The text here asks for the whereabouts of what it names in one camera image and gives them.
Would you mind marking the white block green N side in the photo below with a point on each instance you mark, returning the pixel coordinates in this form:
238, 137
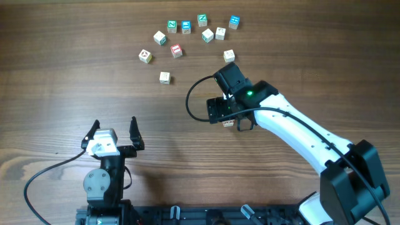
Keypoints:
207, 35

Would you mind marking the white tower base block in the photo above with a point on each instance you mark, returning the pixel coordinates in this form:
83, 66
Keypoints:
228, 125

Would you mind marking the white block yellow C side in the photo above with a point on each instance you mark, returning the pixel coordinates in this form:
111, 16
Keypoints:
229, 56

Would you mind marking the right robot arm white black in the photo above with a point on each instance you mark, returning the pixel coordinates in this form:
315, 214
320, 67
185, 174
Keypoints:
352, 178

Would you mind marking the green N block left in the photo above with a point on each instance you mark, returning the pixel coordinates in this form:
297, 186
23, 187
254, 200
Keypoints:
172, 26

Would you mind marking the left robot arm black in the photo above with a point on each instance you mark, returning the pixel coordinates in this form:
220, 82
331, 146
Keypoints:
104, 186

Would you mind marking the white block blue side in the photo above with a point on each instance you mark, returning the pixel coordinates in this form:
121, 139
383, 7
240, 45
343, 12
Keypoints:
165, 78

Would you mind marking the blue block far right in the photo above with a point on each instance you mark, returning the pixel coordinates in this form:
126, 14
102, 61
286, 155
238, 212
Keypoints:
234, 22

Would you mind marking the green N block right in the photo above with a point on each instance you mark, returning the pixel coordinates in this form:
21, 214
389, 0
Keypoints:
202, 20

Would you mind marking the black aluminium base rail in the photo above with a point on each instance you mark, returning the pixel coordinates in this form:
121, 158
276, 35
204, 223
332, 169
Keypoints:
278, 214

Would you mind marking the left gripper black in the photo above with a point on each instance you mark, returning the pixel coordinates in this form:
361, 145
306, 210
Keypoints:
129, 152

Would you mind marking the blue top block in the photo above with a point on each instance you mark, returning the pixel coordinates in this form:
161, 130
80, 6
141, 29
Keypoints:
186, 27

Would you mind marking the white block number two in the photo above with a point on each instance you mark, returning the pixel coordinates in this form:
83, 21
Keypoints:
220, 33

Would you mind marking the white block red side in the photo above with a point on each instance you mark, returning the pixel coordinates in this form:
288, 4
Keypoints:
228, 122

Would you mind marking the red top block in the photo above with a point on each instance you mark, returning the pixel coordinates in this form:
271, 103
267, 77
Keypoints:
176, 51

